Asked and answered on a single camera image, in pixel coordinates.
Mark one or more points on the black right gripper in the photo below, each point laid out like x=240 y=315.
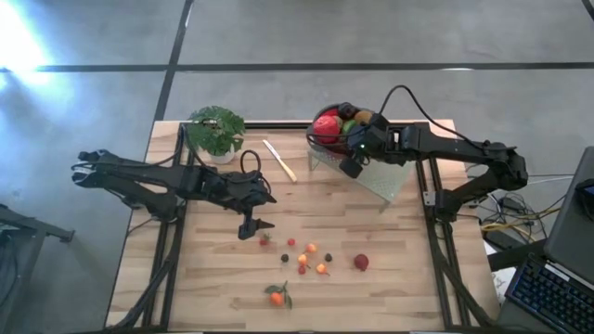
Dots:
x=385 y=144

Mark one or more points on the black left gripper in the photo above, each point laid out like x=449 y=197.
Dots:
x=241 y=190

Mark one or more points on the green apple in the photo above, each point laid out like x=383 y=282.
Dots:
x=349 y=126

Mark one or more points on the red strawberry with green cap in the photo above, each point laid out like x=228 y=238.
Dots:
x=264 y=240

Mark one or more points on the brown kiwi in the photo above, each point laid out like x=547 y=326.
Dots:
x=363 y=117

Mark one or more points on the maroon plum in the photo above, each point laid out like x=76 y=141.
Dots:
x=335 y=147

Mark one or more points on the olive green fruit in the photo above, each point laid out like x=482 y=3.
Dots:
x=339 y=122

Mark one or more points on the dark purple plum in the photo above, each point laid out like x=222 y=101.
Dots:
x=347 y=111

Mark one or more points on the small round red berry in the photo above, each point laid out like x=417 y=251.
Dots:
x=291 y=241

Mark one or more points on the large red apple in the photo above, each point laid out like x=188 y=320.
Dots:
x=326 y=129

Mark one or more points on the red colander with grey rim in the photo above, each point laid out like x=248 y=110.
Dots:
x=330 y=111

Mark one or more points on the black cherry with stem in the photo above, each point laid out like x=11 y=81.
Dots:
x=284 y=257

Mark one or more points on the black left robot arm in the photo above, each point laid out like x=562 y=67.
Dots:
x=153 y=176

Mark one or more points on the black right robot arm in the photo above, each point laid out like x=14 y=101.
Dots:
x=464 y=144

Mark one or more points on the green perforated metal shelf riser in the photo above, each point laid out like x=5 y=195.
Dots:
x=385 y=183

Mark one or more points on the small orange apricot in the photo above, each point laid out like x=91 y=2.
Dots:
x=311 y=248

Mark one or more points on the orange apricot with stem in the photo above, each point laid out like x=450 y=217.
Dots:
x=302 y=259

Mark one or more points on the red raspberry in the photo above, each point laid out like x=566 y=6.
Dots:
x=301 y=270

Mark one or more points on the blackberry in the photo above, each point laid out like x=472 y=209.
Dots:
x=328 y=257

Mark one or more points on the orange tangerine with leaves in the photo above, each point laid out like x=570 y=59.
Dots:
x=276 y=298

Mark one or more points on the green plant in white pot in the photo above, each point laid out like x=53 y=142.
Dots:
x=215 y=132

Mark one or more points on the red nectarine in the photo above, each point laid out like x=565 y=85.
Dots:
x=361 y=262

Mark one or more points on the black power brick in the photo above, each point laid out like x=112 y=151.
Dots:
x=499 y=239

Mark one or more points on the white paper sheet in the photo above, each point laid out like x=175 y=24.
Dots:
x=501 y=283

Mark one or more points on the grey laptop with lit keyboard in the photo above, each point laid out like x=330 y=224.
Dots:
x=571 y=232

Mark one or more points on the black metal stand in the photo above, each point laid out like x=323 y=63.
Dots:
x=28 y=222

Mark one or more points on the grey metal bracket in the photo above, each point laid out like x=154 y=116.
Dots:
x=430 y=198

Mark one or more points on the black aluminium table frame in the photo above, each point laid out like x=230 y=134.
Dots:
x=278 y=125

